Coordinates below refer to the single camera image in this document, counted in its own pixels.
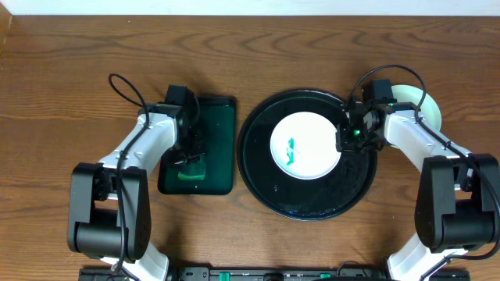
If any green scrubbing sponge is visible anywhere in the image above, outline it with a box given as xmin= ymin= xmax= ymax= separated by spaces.
xmin=177 ymin=162 xmax=206 ymax=181

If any pale green plate front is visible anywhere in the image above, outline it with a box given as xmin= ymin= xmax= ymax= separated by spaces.
xmin=390 ymin=84 xmax=441 ymax=133

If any white plate green stain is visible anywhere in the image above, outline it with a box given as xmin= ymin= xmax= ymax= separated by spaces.
xmin=270 ymin=112 xmax=341 ymax=180

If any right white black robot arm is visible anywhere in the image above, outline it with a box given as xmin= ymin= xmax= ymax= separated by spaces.
xmin=337 ymin=103 xmax=499 ymax=280

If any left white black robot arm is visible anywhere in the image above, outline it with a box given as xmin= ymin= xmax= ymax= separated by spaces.
xmin=67 ymin=103 xmax=200 ymax=280

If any black rectangular water tray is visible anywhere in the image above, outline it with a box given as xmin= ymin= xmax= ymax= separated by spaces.
xmin=157 ymin=97 xmax=236 ymax=195

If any round black serving tray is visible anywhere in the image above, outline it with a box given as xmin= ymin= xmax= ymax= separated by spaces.
xmin=237 ymin=89 xmax=377 ymax=221

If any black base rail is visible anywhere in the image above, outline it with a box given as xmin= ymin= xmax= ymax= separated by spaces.
xmin=78 ymin=267 xmax=471 ymax=281

